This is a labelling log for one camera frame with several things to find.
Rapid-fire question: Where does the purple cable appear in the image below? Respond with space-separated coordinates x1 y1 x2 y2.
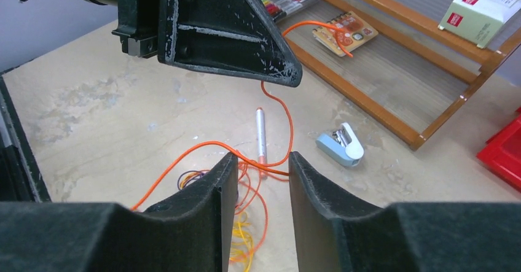
177 169 208 192

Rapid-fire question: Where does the wooden shelf rack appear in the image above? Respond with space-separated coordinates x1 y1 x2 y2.
281 0 520 150

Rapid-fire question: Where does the yellow cable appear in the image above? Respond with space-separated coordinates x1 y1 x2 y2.
229 211 255 265

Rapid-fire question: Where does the white red box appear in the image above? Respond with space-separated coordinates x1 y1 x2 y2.
438 0 520 49

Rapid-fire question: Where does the orange small notebook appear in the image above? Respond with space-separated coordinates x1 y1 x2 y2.
312 11 379 57

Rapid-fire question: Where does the red plastic bin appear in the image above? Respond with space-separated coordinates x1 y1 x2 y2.
476 107 520 192

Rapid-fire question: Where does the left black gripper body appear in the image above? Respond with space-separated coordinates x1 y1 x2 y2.
112 0 159 58

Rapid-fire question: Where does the white pen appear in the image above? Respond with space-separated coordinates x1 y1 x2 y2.
256 107 267 165

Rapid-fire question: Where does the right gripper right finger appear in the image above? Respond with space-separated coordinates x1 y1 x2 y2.
288 152 520 271

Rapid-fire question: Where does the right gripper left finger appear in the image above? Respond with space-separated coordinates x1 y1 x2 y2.
1 153 238 271

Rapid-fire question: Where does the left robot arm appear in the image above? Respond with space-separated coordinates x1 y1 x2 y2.
21 0 303 87

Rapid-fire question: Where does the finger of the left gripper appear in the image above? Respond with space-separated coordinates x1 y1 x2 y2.
157 0 303 87

